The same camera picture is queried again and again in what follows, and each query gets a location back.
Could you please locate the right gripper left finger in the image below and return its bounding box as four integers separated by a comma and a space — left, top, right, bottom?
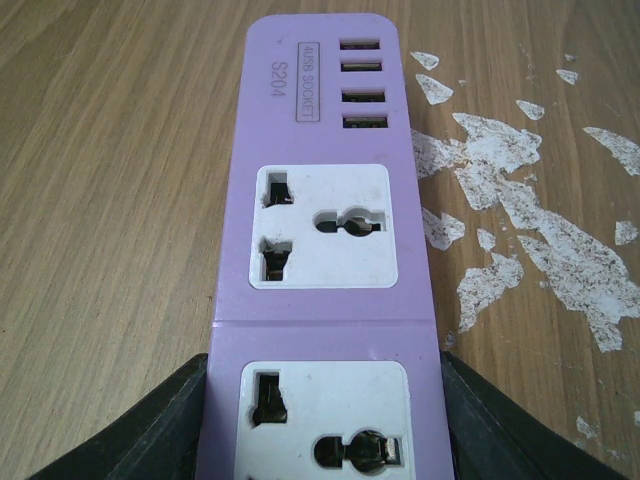
31, 353, 208, 479

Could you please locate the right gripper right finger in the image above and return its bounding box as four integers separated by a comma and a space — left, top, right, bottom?
440, 351, 623, 480

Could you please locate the purple power strip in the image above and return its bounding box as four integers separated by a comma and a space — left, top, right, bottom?
196, 13, 454, 479

